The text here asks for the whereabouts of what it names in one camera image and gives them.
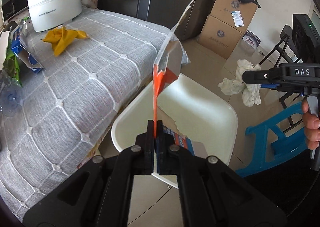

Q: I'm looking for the orange fish snack bag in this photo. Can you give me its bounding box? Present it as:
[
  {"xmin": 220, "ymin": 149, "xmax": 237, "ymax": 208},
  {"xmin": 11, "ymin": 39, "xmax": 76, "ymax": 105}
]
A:
[{"xmin": 152, "ymin": 0, "xmax": 195, "ymax": 138}]

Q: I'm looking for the green onion rings bag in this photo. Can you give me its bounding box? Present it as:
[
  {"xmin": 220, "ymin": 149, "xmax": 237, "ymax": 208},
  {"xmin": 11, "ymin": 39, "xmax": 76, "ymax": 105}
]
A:
[{"xmin": 4, "ymin": 47, "xmax": 22, "ymax": 86}]

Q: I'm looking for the white trash bin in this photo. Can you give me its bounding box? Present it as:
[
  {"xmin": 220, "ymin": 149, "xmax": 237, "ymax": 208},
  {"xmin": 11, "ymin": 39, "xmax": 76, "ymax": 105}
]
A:
[{"xmin": 111, "ymin": 73, "xmax": 239, "ymax": 189}]

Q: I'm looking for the person's right hand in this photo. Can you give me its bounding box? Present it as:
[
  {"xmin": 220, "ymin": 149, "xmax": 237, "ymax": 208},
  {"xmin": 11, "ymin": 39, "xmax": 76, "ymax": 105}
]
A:
[{"xmin": 302, "ymin": 100, "xmax": 320, "ymax": 150}]

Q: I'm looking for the white crumpled cloth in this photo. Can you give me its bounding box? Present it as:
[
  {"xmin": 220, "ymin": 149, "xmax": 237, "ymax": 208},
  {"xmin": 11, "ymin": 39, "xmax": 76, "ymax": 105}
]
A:
[{"xmin": 217, "ymin": 59, "xmax": 261, "ymax": 107}]

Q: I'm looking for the black folding chair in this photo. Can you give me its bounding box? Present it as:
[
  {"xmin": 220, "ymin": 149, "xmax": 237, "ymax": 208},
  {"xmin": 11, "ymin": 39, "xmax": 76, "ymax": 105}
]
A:
[{"xmin": 259, "ymin": 25, "xmax": 302, "ymax": 133}]

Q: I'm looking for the small white blue box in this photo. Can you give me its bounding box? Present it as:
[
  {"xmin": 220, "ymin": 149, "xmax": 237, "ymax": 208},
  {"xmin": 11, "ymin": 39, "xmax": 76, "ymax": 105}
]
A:
[{"xmin": 242, "ymin": 30, "xmax": 261, "ymax": 50}]

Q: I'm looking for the blue plastic stool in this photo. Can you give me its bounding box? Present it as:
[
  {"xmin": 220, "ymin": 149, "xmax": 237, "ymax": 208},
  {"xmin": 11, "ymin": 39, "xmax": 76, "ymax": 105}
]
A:
[{"xmin": 236, "ymin": 103, "xmax": 307, "ymax": 177}]

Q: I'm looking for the lower cardboard box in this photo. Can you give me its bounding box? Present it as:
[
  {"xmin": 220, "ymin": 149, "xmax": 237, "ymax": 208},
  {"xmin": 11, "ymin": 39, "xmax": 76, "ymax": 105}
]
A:
[{"xmin": 198, "ymin": 15, "xmax": 242, "ymax": 59}]

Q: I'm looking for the cardboard box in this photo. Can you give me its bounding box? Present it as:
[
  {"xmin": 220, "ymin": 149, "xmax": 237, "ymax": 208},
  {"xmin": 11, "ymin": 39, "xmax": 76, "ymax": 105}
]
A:
[
  {"xmin": 210, "ymin": 0, "xmax": 258, "ymax": 33},
  {"xmin": 198, "ymin": 15, "xmax": 242, "ymax": 59}
]

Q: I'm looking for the beige snack packet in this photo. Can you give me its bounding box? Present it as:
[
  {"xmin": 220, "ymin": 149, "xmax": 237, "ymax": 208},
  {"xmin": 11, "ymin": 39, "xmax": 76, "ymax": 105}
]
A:
[{"xmin": 157, "ymin": 106, "xmax": 208, "ymax": 158}]

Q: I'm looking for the upper cardboard box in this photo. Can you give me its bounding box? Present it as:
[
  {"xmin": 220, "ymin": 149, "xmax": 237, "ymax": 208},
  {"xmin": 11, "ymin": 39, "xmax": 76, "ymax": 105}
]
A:
[{"xmin": 210, "ymin": 0, "xmax": 258, "ymax": 33}]

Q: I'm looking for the grey checked tablecloth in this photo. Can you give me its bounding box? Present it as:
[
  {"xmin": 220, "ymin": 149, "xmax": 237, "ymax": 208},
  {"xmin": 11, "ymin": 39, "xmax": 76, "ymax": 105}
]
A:
[{"xmin": 1, "ymin": 7, "xmax": 169, "ymax": 221}]

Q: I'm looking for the clear crushed plastic bottle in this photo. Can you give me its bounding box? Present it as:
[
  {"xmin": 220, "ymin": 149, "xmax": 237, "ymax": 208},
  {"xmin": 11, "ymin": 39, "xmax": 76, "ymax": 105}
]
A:
[{"xmin": 0, "ymin": 71, "xmax": 23, "ymax": 117}]

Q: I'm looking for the blue white snack bag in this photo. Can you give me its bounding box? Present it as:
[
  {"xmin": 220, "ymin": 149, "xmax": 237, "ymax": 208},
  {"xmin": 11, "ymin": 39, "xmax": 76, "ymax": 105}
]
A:
[{"xmin": 11, "ymin": 16, "xmax": 43, "ymax": 73}]

